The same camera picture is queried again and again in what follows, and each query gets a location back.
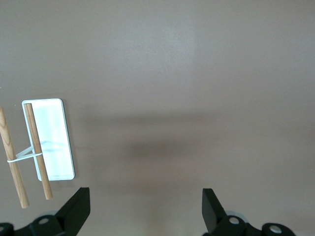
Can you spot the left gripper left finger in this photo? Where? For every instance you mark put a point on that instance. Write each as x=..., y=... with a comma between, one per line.
x=73, y=214

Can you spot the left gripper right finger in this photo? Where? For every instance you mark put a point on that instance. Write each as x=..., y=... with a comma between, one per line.
x=214, y=216

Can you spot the white rack with wooden bars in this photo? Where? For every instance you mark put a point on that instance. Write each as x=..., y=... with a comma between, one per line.
x=54, y=137

